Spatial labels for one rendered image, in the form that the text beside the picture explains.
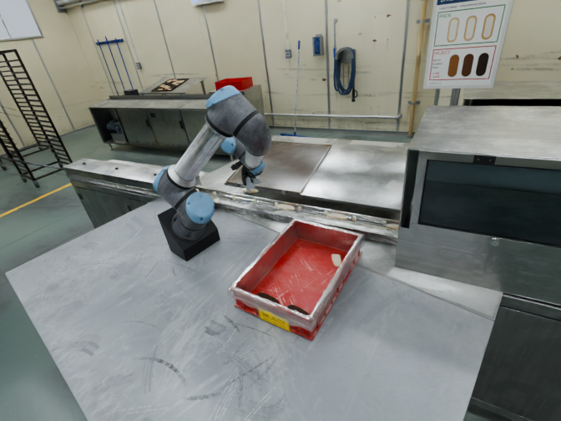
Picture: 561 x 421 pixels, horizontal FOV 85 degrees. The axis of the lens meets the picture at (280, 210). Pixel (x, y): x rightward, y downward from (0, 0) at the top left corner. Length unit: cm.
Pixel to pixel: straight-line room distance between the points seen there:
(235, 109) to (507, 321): 119
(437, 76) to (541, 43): 305
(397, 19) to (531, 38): 153
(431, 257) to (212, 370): 82
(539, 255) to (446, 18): 123
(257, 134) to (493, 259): 87
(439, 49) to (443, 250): 113
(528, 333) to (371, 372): 65
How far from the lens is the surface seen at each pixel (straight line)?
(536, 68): 500
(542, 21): 494
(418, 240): 119
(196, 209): 123
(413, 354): 105
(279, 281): 122
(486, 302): 125
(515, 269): 124
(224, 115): 105
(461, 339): 112
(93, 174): 260
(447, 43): 196
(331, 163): 185
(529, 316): 138
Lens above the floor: 167
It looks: 31 degrees down
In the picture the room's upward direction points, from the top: 7 degrees counter-clockwise
